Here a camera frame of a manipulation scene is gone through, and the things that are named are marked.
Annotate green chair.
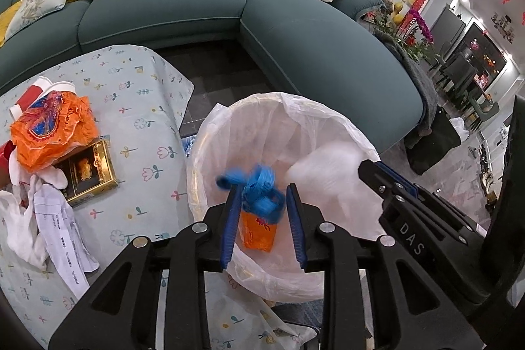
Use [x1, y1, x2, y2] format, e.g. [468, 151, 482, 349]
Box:
[468, 93, 499, 121]

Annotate red and white paper cup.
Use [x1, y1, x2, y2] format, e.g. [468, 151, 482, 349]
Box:
[10, 77, 76, 117]

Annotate gold and black box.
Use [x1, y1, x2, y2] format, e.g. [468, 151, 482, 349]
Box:
[55, 139, 120, 208]

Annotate orange snack wrapper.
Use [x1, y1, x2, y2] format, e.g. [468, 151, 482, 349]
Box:
[240, 211, 280, 252]

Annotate white crumpled tissue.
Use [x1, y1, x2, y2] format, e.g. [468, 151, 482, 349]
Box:
[8, 147, 68, 191]

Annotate white printed paper receipt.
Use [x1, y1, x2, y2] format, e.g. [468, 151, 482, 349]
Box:
[33, 184, 99, 299]

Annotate black bag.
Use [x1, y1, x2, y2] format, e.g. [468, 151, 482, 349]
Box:
[404, 110, 462, 176]

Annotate teal sofa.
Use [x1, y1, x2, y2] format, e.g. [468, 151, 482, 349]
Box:
[0, 0, 425, 156]

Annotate grey blanket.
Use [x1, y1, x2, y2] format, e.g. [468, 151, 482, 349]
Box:
[381, 34, 439, 137]

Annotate trash bin with white liner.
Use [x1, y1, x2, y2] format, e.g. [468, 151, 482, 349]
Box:
[186, 92, 382, 303]

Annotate floral tablecloth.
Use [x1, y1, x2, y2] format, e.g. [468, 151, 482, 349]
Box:
[0, 44, 316, 350]

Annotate blue plastic wrapper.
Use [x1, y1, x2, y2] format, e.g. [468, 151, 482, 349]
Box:
[216, 165, 285, 221]

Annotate red packet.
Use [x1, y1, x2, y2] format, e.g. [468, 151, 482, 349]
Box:
[0, 141, 17, 187]

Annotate small yellow cushion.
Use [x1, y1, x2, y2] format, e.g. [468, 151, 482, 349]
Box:
[0, 0, 23, 47]

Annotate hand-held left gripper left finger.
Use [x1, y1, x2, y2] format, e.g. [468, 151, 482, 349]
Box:
[48, 186, 243, 350]

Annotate orange plastic bag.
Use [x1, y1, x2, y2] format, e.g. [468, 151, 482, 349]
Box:
[9, 91, 100, 172]

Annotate white plastic bag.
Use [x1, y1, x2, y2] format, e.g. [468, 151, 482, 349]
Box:
[0, 190, 50, 269]

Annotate dark dining chairs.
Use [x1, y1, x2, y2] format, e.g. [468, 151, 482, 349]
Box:
[432, 42, 472, 98]

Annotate white shopping bag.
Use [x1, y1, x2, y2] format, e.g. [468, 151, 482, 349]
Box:
[449, 116, 470, 141]

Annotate grey embroidered cushion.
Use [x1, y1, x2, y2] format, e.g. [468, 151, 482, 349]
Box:
[4, 0, 80, 41]

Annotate purple orchid plant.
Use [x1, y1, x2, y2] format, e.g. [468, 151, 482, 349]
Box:
[404, 8, 435, 47]

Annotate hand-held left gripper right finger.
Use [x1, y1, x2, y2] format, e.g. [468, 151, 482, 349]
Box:
[286, 183, 487, 350]

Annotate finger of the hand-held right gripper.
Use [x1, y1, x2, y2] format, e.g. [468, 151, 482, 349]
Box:
[358, 160, 487, 238]
[379, 194, 493, 303]

